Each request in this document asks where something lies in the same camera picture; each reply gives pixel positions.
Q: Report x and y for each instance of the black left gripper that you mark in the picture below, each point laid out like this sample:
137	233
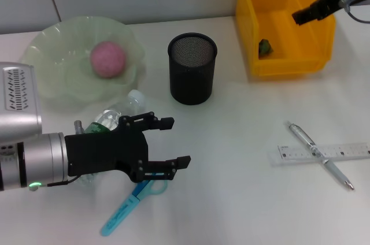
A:
107	152

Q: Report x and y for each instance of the green plastic scrap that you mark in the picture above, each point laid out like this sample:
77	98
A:
265	48

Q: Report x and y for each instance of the clear green-label water bottle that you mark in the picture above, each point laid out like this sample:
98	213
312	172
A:
127	109

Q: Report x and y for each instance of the pink peach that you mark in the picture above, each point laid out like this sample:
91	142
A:
108	59

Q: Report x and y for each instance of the black mesh pen cup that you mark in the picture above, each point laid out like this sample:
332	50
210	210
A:
190	77

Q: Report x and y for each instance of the blue capped scissors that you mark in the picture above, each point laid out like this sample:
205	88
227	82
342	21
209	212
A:
121	213

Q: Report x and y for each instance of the clear plastic ruler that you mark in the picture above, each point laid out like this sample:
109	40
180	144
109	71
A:
289	155

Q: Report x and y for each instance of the translucent green fruit plate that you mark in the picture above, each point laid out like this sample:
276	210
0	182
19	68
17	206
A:
63	77

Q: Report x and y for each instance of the grey ballpoint pen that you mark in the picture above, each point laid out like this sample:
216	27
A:
332	167

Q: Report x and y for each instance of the yellow plastic bin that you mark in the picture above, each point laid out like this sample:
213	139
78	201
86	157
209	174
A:
289	40

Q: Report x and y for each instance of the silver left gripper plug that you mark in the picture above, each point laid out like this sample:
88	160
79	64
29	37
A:
79	128

